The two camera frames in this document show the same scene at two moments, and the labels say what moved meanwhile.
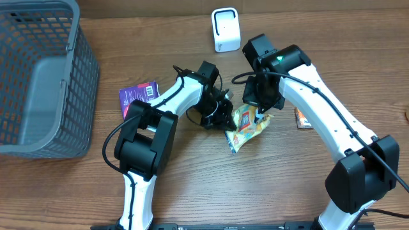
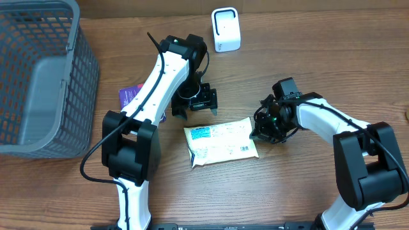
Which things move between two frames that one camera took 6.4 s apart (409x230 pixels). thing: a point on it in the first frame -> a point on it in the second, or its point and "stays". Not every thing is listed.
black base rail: (234, 226) stays
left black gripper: (225, 121) -> (208, 100)
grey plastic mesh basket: (50, 80) stays
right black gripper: (249, 96) -> (261, 130)
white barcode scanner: (227, 35) stays
